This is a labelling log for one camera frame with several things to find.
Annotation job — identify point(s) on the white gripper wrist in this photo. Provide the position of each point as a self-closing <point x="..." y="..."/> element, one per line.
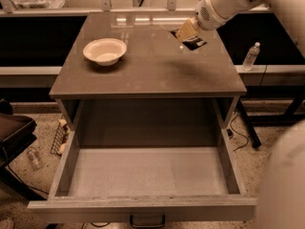
<point x="208" y="16"/>

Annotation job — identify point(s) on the black rxbar chocolate wrapper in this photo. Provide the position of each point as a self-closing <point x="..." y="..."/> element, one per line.
<point x="194" y="43"/>

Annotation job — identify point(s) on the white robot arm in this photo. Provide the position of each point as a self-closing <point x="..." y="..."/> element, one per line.
<point x="281" y="199"/>

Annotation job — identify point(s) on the grey cabinet with counter top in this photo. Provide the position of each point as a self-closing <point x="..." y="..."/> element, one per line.
<point x="158" y="94"/>

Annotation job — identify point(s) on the open grey top drawer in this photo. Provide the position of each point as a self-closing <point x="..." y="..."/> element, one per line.
<point x="184" y="184"/>

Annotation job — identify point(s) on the clear water bottle on ledge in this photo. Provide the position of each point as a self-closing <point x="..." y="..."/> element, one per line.
<point x="251" y="57"/>

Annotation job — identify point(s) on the white paper bowl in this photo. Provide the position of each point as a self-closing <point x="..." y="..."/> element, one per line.
<point x="105" y="51"/>

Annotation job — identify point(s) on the black tray cart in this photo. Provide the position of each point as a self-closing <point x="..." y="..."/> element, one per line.
<point x="16" y="135"/>

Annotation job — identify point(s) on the clear bottle on floor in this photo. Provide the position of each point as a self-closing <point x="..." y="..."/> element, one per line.
<point x="34" y="158"/>

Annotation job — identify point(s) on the wire basket on floor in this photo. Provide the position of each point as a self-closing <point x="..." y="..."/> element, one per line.
<point x="60" y="138"/>

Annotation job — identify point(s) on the black drawer handle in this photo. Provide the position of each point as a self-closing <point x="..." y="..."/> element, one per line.
<point x="147" y="223"/>

